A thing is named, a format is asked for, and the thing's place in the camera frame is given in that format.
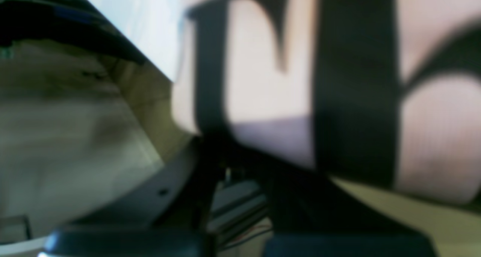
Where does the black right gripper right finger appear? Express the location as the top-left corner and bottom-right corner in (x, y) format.
(240, 151), (437, 257)

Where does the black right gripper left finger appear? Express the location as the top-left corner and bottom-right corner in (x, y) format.
(43, 138), (221, 257)

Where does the pink T-shirt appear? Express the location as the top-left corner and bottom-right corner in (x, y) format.
(173, 0), (480, 206)

